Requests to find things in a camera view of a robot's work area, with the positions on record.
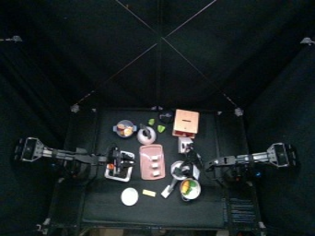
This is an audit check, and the pink rectangular plate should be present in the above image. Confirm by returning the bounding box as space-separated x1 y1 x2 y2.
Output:
138 144 167 181

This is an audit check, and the round white plate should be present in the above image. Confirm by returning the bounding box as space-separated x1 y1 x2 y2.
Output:
119 187 141 207

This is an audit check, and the silver toy pan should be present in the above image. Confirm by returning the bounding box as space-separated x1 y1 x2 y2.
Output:
170 159 195 182

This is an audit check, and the white rectangular tray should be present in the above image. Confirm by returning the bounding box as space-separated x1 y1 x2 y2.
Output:
103 149 137 183

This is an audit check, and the white pot with toy vegetables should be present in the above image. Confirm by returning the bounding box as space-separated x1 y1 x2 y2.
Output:
179 177 203 202

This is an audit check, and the small white toy appliance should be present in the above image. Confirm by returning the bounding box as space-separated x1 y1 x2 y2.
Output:
177 136 195 154

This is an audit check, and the white toy spatula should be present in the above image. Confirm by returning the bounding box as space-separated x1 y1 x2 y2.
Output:
161 178 181 199

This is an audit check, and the blue bowl with toy food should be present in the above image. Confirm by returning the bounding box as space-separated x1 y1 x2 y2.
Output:
113 119 138 139

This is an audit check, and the wooden toy box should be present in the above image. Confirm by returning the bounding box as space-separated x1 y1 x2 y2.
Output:
171 108 201 139

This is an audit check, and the white text label sticker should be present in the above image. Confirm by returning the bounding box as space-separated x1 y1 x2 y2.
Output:
229 197 258 225

